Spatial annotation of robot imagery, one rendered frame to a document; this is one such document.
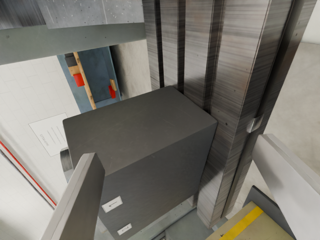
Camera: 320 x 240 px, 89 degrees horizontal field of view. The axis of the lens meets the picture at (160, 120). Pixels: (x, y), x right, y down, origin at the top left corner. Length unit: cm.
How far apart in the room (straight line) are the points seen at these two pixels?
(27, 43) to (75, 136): 39
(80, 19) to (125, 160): 43
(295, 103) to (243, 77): 110
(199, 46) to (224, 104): 8
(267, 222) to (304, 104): 108
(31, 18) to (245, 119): 53
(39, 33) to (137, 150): 46
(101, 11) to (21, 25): 20
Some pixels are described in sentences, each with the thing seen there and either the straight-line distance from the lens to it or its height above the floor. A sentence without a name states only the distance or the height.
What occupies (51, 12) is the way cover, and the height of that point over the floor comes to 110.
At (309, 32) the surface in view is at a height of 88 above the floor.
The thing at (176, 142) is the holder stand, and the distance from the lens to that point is 20.
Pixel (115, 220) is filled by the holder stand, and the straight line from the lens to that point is 28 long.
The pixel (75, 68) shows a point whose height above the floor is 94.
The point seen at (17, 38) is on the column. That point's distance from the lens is 58.
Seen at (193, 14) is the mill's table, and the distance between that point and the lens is 24.
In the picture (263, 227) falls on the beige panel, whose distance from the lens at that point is 187.
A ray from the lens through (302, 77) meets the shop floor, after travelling 124.
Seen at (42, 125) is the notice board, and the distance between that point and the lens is 510.
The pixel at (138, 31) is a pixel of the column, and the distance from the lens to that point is 64.
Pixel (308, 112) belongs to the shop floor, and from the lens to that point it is 128.
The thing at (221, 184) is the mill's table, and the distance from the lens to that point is 31.
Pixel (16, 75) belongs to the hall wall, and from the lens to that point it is 463.
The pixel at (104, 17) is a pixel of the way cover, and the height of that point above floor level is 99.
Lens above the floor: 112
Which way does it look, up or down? 22 degrees down
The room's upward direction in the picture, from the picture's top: 112 degrees counter-clockwise
